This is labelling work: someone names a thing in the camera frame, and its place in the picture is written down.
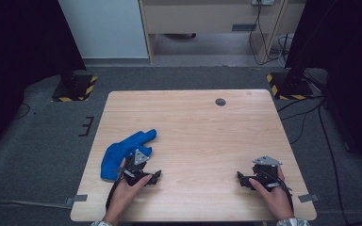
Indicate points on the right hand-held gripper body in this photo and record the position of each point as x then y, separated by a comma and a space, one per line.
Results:
265, 174

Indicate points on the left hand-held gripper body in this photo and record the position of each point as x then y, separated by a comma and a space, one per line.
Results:
136, 171

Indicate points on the blue towel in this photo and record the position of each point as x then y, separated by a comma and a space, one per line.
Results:
119, 153

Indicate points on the person's left hand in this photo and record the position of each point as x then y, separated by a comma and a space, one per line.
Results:
125, 196

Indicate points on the person's right hand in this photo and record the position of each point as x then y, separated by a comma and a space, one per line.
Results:
275, 201

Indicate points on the grey round table grommet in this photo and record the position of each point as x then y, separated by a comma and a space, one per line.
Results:
220, 102

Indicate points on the black stand with striped base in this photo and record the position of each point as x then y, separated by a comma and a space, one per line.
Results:
75, 88
290, 86

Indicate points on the dark curtain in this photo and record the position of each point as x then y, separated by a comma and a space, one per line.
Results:
345, 56
19, 56

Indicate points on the white cabinet panel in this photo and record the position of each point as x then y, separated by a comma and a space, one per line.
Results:
103, 28

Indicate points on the white power strip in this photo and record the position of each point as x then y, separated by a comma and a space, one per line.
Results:
262, 2

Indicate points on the grey table edge bracket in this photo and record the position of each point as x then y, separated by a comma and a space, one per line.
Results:
308, 197
77, 199

